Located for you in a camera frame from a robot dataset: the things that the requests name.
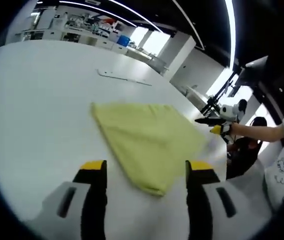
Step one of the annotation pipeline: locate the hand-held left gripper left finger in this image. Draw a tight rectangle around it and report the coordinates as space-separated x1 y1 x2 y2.
35 159 107 240

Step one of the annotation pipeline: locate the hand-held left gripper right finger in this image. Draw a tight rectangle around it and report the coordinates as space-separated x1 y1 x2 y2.
185 159 242 240

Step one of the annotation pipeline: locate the yellow and blue garment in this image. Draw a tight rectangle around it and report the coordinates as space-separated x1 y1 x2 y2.
90 102 207 197

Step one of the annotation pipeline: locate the grey monitor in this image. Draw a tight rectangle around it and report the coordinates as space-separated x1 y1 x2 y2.
241 55 270 84

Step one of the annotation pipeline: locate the white ceiling light strip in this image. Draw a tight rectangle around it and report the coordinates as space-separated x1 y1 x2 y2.
225 0 237 69

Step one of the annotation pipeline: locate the blue plastic bin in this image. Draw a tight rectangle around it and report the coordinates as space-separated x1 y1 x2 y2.
116 34 130 47

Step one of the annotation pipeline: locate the white lab counter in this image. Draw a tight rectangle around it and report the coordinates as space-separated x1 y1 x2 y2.
19 27 157 61

